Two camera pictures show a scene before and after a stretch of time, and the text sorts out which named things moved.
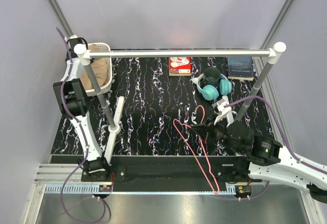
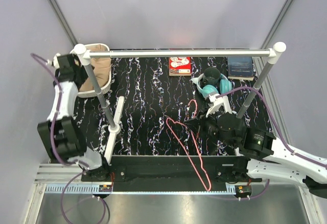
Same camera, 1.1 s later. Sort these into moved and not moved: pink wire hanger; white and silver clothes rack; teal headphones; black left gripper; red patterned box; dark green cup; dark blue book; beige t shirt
Moved: black left gripper; beige t shirt; pink wire hanger
Not moved: white and silver clothes rack; dark blue book; red patterned box; dark green cup; teal headphones
